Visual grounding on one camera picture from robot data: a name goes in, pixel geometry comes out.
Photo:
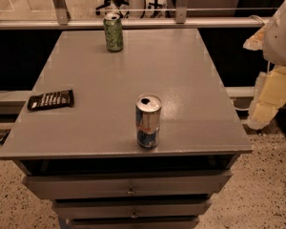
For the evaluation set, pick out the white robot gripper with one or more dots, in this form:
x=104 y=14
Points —
x=281 y=40

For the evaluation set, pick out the silver blue Red Bull can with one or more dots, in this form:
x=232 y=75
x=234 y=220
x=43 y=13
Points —
x=147 y=120

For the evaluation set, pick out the green soda can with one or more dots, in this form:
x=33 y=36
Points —
x=113 y=31

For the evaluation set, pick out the top grey drawer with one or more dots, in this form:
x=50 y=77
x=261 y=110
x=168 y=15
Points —
x=128 y=185

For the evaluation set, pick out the grey drawer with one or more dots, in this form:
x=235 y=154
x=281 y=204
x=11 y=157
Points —
x=143 y=223
x=132 y=209
x=128 y=185

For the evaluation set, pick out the bottom grey drawer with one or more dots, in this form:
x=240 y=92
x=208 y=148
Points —
x=143 y=223

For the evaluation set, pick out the grey drawer cabinet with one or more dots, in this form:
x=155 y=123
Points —
x=199 y=128

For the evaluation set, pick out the grey metal railing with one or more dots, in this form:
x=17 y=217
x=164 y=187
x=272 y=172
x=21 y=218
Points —
x=88 y=14

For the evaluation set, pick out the middle grey drawer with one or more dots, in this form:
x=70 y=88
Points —
x=132 y=209

